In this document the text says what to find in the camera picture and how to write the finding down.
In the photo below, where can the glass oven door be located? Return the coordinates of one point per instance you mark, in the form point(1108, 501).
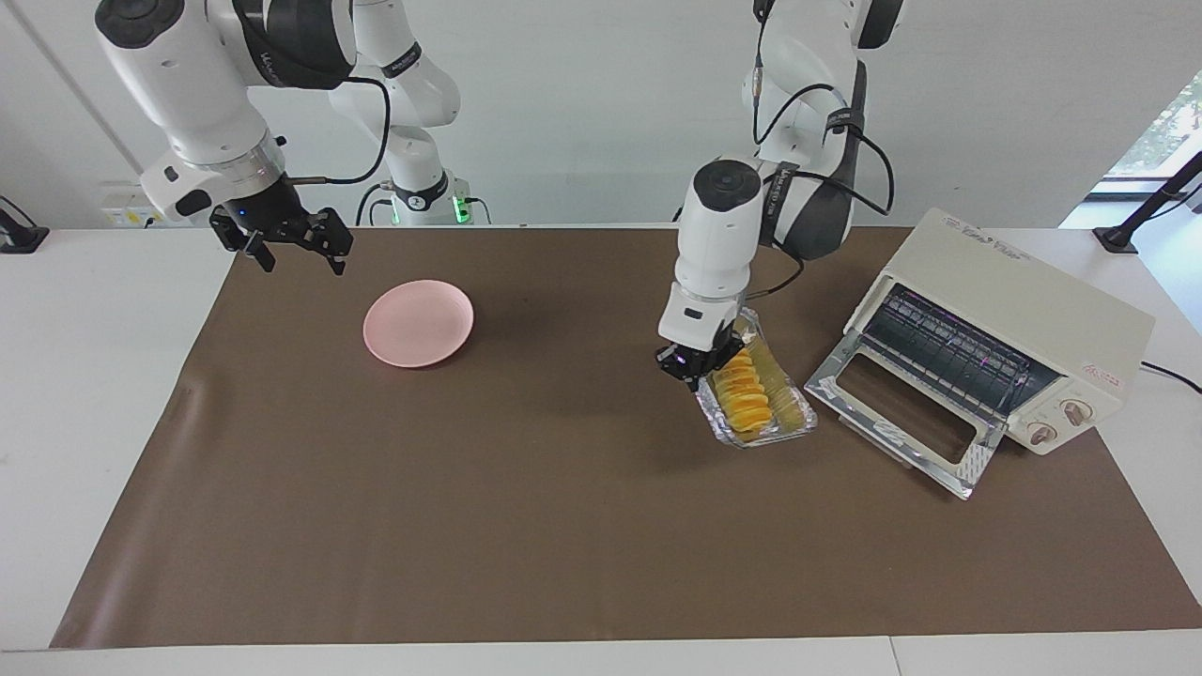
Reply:
point(826, 385)

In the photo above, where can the cream toaster oven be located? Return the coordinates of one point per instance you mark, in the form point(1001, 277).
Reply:
point(1052, 300)

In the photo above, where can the black angled stand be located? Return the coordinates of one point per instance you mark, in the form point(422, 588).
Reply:
point(1117, 237)

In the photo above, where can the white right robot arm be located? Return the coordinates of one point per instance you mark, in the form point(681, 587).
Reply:
point(178, 84)

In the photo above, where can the black desk clamp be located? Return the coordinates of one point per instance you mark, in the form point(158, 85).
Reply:
point(19, 239)

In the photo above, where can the metal oven rack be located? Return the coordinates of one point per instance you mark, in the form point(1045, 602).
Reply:
point(948, 347)

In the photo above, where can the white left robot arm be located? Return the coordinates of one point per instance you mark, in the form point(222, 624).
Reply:
point(718, 244)

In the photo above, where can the brown table mat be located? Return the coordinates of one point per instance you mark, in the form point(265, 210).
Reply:
point(470, 488)

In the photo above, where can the aluminium foil tray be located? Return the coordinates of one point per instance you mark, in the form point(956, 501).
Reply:
point(793, 413)

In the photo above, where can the pink round plate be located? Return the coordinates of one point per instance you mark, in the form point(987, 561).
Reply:
point(418, 324)

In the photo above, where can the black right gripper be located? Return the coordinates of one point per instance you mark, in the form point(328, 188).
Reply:
point(277, 211)

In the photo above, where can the white wall socket box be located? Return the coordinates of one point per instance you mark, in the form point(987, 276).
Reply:
point(122, 211)

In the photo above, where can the beige oven knob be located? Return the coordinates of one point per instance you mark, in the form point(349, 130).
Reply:
point(1076, 411)
point(1041, 433)

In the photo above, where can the golden ridged bread loaf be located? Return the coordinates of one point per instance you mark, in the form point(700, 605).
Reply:
point(747, 399)

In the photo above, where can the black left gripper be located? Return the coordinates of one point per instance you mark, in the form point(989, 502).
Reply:
point(700, 359)

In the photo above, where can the bright window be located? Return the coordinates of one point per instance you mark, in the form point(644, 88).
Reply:
point(1164, 131)

